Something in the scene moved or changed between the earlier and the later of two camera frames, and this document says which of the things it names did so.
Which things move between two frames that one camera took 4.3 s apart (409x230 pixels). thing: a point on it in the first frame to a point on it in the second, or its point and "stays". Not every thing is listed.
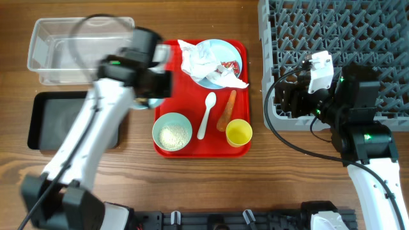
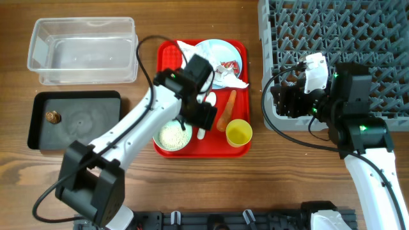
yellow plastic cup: x=238 y=133 stays
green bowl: x=172 y=131 stays
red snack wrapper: x=233 y=64 stays
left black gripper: x=165 y=90 to x=205 y=117
